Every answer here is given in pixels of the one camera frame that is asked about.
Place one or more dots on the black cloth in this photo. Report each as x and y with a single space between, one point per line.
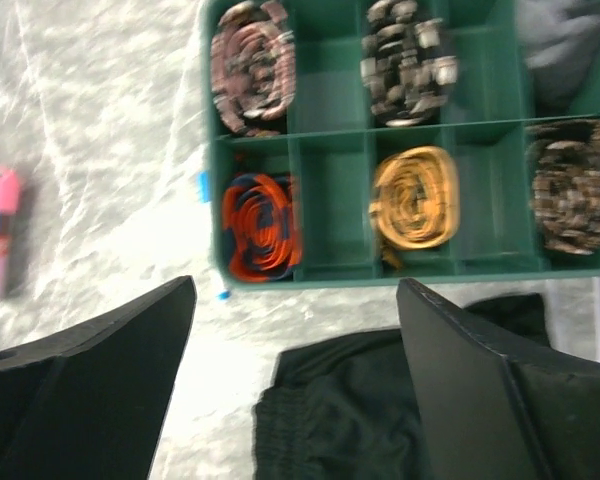
346 408

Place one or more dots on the brown black rolled band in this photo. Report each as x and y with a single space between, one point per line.
565 198

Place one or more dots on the yellow rolled band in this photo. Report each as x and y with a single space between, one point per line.
414 202

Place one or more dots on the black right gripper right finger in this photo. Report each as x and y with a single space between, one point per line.
495 405

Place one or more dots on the pink black rolled band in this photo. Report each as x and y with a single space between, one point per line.
252 68

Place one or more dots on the orange navy rolled band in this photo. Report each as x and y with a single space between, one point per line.
261 240

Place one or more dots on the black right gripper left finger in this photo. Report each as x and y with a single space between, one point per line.
89 402

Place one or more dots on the black white rolled band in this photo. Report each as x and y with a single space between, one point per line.
409 65

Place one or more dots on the blue capped white marker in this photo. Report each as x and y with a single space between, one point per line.
221 290

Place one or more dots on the grey rolled cloth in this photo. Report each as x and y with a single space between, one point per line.
560 42

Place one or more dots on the green compartment tray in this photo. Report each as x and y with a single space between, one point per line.
330 146

